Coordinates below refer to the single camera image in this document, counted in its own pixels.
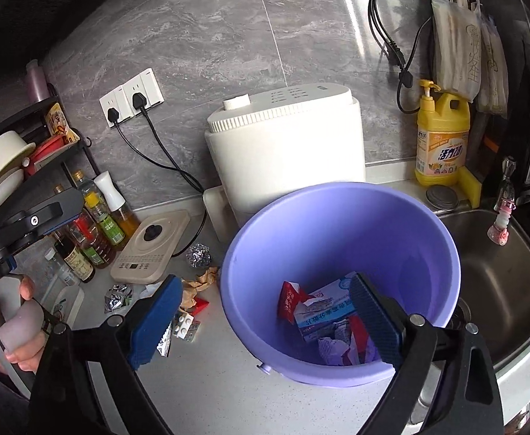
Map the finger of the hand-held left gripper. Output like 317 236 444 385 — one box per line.
0 187 85 259

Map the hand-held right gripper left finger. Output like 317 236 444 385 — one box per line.
28 274 183 435

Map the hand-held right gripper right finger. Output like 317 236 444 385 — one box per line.
349 273 505 435

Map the silver foil sachet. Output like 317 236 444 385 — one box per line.
156 322 175 356

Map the white paper scrap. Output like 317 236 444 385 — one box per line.
138 281 166 300

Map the pill blister pack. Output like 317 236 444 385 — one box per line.
172 312 201 341

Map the silver green foil wrapper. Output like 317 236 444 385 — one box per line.
104 283 133 314

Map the brown paper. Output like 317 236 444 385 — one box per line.
181 266 220 313

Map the foil ball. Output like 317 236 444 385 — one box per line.
185 244 212 267

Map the purple plastic bucket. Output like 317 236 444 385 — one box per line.
220 181 462 388

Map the white plate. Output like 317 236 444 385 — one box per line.
0 167 25 200

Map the large white bowl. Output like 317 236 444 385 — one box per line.
0 130 37 168

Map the blue white medicine box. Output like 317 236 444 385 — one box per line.
292 272 360 343

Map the small clear white cap bottle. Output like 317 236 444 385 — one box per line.
43 249 80 287

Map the dark soy sauce bottle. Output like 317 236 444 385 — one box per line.
53 236 96 284

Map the red container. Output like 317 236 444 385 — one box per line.
22 135 66 175

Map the yellow cap green label bottle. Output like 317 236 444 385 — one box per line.
84 191 126 248

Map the white top oil sprayer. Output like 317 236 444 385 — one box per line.
93 171 141 236

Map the sink drain strainer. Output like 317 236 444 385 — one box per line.
448 299 470 331

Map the beige induction cooker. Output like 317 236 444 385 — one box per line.
110 210 191 284

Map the white plastic tray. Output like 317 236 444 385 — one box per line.
43 281 87 331

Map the black metal rack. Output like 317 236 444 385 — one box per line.
0 84 98 254

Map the yellow snack packet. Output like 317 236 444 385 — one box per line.
45 103 81 146

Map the pink bottle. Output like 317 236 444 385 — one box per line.
26 60 50 100

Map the steel sink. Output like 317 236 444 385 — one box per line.
432 206 530 372

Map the round metal lid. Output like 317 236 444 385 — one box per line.
425 184 460 210

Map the faucet with pink filter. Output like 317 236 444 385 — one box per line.
487 156 519 246

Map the yellow sponge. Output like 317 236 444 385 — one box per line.
459 167 481 207

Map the white countertop kitchen appliance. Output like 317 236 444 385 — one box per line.
203 82 367 243

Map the yellow dish soap bottle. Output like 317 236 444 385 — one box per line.
414 79 471 187

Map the black range hood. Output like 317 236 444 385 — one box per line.
0 0 170 87

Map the hanging chopstick bag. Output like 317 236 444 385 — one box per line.
430 0 483 103
475 13 510 119

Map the black plug with cable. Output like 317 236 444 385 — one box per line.
131 93 209 257
106 106 206 195

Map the white wall socket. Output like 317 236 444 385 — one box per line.
122 68 164 112
99 86 132 128

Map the black hanging cable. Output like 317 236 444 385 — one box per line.
368 0 431 114

